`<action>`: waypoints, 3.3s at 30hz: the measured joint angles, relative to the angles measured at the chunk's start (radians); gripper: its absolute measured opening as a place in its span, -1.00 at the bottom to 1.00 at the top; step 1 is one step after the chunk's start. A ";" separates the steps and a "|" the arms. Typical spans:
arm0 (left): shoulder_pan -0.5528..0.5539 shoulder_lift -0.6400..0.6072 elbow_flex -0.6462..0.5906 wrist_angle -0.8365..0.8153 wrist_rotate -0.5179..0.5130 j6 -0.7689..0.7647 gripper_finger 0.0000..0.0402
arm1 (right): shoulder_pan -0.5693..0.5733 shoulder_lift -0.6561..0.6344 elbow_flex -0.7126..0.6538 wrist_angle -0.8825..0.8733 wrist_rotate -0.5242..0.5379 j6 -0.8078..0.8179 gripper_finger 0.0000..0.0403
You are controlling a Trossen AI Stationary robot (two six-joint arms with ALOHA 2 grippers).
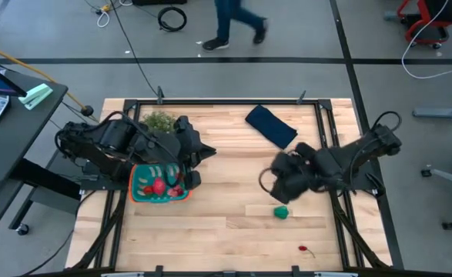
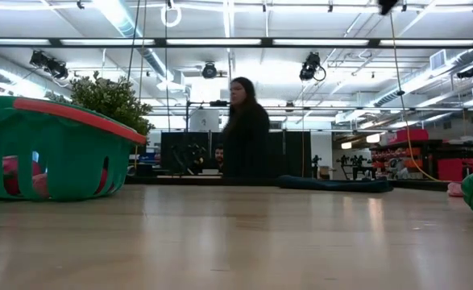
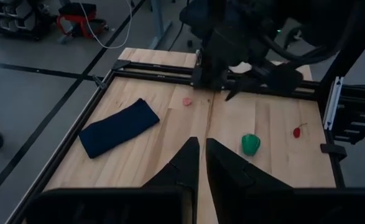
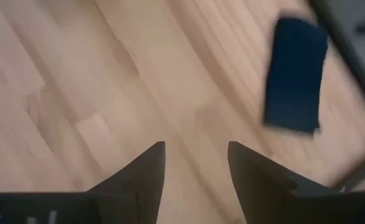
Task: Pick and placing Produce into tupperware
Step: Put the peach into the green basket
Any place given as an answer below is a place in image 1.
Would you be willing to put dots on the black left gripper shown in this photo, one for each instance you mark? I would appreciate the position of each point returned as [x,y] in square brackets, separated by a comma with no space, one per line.
[187,138]

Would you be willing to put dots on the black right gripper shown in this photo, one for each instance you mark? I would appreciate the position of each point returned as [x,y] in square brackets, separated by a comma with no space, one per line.
[306,169]

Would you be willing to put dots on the green toy bell pepper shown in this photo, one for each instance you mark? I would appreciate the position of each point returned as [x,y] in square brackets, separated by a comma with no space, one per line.
[281,212]

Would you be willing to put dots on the red toy bell pepper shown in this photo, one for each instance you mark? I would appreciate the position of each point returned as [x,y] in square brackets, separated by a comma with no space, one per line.
[159,185]

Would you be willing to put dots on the red toy cherry green stem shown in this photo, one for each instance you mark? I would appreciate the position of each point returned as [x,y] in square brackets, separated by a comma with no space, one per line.
[302,248]

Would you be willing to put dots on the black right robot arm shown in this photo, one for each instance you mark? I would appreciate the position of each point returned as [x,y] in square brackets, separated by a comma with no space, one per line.
[364,150]

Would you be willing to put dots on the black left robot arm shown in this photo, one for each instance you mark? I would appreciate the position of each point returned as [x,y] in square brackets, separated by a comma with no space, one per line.
[110,142]

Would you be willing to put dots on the folded navy blue cloth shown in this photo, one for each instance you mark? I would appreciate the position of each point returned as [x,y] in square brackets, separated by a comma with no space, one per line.
[271,126]

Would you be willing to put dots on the green bushy artificial plant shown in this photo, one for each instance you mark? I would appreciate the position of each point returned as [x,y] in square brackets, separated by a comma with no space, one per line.
[158,122]

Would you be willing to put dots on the black round connector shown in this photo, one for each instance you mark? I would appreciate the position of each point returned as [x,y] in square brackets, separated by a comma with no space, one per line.
[87,111]

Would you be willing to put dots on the person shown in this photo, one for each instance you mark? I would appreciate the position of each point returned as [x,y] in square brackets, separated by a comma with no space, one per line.
[225,15]

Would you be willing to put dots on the grey office chair base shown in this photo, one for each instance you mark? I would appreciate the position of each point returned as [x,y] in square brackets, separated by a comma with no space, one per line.
[447,176]

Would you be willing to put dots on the grey table foot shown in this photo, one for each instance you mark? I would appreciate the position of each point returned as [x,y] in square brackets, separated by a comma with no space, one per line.
[441,112]

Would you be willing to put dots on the mint green stapler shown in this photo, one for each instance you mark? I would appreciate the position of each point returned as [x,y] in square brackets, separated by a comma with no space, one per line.
[36,96]

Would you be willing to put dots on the black desk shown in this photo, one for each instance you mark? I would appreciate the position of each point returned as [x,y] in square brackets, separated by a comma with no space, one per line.
[10,142]

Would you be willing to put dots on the red and black cart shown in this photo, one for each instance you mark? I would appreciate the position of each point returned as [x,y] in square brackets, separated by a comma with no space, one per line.
[441,9]

